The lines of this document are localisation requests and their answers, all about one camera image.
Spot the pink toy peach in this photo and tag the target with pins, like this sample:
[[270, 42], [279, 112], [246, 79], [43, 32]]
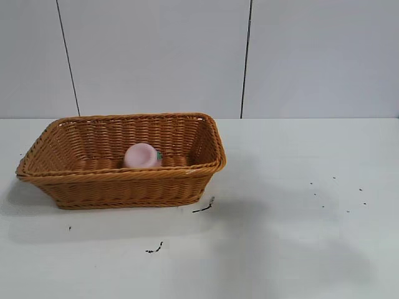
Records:
[[139, 156]]

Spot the brown woven wicker basket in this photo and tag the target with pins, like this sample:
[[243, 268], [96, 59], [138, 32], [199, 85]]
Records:
[[124, 187]]

